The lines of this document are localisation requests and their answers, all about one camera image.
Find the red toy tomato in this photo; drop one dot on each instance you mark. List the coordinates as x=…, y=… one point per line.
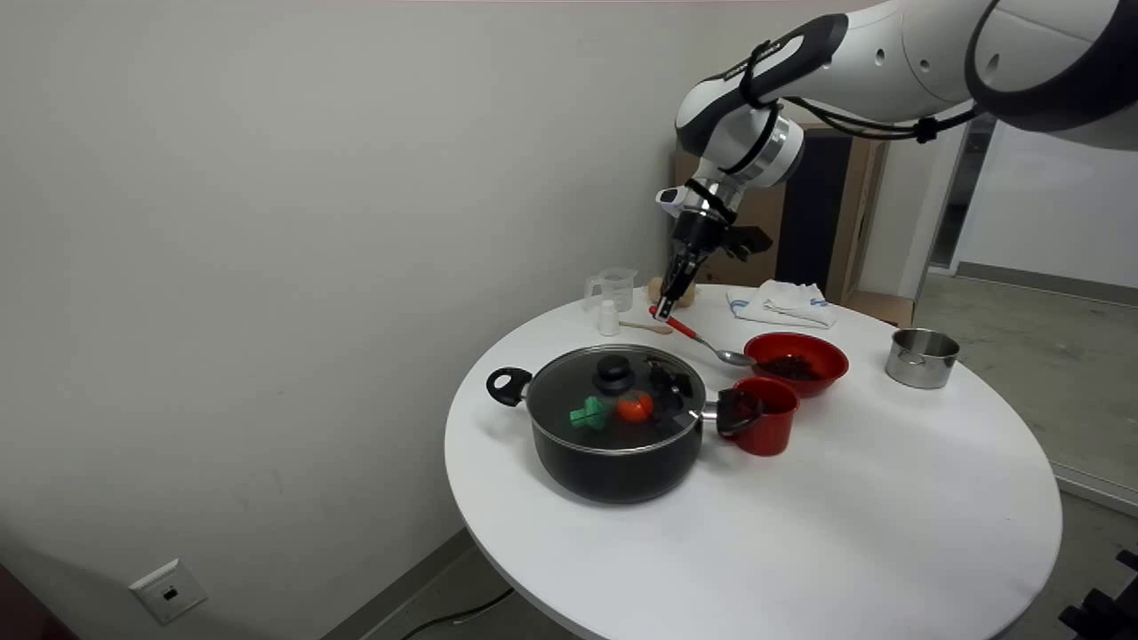
x=635, y=410

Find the white cloth napkin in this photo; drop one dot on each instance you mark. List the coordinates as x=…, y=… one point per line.
x=775, y=313

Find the clear measuring cup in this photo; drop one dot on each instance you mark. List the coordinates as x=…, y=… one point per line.
x=614, y=290

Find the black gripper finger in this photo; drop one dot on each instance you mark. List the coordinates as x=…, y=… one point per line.
x=694, y=270
x=671, y=291

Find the glass pot lid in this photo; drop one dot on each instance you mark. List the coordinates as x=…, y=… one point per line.
x=556, y=397

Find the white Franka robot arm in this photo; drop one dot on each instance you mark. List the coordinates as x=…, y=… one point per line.
x=901, y=57

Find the small clear plastic cup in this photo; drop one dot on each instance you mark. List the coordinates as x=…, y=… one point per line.
x=605, y=317

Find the green toy vegetable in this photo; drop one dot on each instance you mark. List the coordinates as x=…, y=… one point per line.
x=589, y=415

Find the cardboard box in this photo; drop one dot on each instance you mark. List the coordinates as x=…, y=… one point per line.
x=869, y=214

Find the red bowl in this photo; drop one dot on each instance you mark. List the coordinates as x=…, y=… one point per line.
x=828, y=359

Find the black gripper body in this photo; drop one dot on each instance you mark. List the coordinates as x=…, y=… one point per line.
x=714, y=236

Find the coffee beans in mug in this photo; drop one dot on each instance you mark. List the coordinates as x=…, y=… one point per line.
x=756, y=403

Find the metal door frame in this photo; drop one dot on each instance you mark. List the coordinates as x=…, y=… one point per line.
x=953, y=214

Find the black flat panel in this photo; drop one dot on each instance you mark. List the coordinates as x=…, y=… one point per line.
x=823, y=236

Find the white wall outlet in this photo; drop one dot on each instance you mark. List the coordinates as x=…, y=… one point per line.
x=166, y=589

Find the steel cup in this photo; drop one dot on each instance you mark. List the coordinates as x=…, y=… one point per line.
x=919, y=367

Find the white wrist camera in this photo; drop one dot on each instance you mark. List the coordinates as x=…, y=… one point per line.
x=672, y=200

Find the black cooking pot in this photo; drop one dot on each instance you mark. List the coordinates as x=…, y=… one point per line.
x=615, y=468

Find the coffee beans in bowl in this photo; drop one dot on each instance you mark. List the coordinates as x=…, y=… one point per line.
x=790, y=367

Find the black floor equipment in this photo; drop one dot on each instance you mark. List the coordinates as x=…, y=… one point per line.
x=1104, y=616

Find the white cloth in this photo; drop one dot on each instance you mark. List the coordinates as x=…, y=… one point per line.
x=790, y=291

